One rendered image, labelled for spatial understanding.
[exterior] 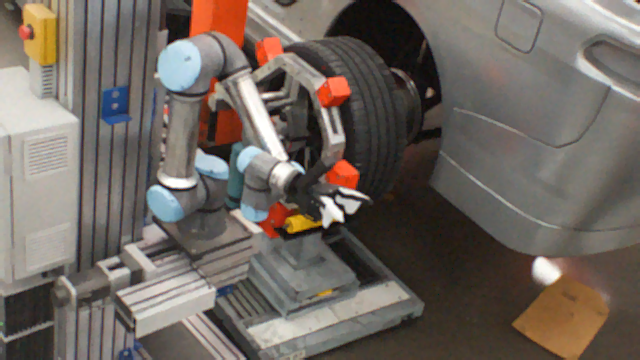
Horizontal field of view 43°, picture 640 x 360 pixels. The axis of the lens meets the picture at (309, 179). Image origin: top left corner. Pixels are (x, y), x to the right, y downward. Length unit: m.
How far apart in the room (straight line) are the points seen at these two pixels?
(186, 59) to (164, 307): 0.72
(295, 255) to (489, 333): 0.94
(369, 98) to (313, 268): 0.88
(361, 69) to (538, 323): 1.57
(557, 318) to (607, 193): 1.32
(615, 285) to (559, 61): 1.95
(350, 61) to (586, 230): 0.98
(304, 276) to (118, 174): 1.19
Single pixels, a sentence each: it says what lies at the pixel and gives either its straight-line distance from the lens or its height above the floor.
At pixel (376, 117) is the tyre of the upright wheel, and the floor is 1.03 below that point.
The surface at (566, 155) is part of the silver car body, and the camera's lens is 2.68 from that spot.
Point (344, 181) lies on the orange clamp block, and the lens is 2.79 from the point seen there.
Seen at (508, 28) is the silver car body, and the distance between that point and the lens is 2.76.
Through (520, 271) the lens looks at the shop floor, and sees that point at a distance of 4.18.
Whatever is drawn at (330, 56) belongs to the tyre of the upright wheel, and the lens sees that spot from 2.90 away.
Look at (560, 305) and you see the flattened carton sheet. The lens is 4.05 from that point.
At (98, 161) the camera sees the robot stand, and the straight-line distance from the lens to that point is 2.35.
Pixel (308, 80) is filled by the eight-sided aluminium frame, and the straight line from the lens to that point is 2.84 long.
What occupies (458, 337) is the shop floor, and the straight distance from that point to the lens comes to 3.65.
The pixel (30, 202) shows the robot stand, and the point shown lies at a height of 1.01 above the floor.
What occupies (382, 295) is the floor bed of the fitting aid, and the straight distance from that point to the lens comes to 3.61.
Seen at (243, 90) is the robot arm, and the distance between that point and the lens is 2.20.
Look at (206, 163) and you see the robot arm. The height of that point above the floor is 1.05.
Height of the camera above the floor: 2.31
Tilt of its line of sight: 32 degrees down
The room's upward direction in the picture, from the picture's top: 12 degrees clockwise
